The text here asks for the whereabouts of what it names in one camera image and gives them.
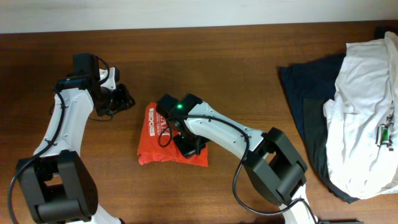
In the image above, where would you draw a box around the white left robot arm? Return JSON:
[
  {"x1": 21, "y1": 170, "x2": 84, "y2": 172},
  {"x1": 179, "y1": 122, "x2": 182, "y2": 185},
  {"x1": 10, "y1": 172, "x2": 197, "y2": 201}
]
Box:
[{"x1": 7, "y1": 53, "x2": 136, "y2": 223}]

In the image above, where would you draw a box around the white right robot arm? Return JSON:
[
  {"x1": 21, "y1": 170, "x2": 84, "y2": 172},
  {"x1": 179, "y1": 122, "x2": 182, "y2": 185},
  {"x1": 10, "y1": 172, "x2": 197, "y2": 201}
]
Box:
[{"x1": 156, "y1": 94, "x2": 319, "y2": 223}]

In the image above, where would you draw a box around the white t-shirt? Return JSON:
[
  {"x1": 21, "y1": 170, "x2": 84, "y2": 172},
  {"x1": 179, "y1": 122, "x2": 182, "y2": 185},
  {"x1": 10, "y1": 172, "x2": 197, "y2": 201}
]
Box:
[{"x1": 323, "y1": 31, "x2": 397, "y2": 199}]

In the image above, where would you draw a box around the dark navy garment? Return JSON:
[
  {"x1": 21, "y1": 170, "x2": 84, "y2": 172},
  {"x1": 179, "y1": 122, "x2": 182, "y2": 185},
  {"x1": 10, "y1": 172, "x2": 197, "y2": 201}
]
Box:
[{"x1": 277, "y1": 53, "x2": 359, "y2": 204}]

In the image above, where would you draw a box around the orange soccer t-shirt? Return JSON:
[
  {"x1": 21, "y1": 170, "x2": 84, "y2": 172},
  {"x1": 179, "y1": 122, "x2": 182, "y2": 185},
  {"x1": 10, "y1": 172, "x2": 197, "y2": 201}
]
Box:
[{"x1": 137, "y1": 103, "x2": 208, "y2": 167}]

